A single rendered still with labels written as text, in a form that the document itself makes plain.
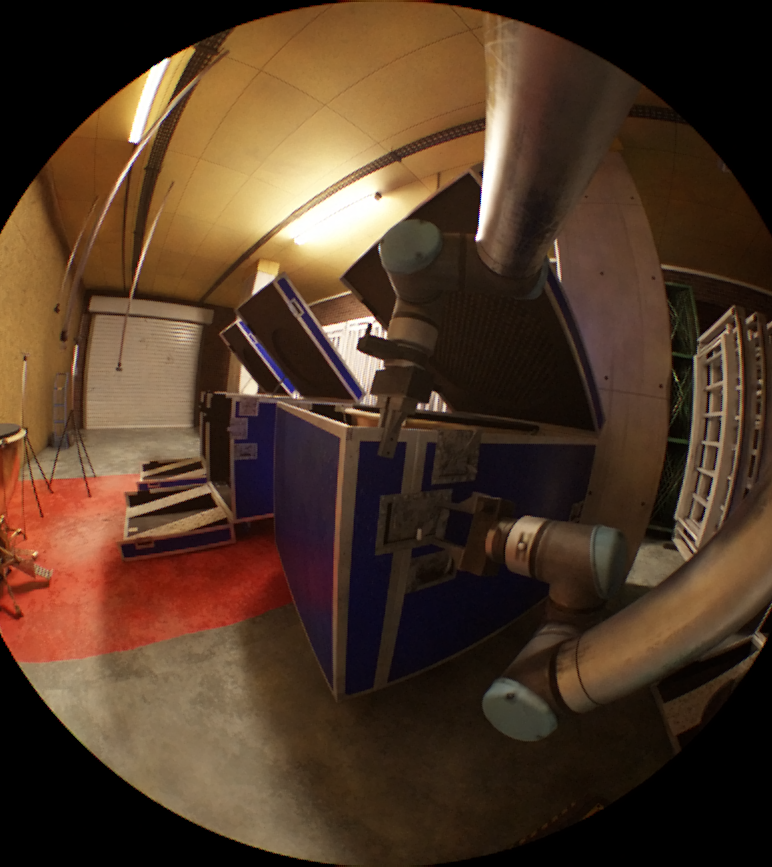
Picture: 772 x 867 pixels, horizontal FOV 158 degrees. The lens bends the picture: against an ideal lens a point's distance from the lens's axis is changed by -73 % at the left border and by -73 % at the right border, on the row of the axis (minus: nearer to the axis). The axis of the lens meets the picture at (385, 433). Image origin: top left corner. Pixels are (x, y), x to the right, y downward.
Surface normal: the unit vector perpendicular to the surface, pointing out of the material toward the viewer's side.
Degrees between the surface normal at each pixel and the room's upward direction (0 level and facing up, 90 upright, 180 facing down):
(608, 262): 90
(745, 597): 87
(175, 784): 0
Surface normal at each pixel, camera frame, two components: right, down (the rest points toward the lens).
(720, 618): -0.80, -0.06
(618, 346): -0.64, 0.03
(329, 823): 0.10, -0.99
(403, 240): -0.31, -0.04
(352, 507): 0.48, 0.15
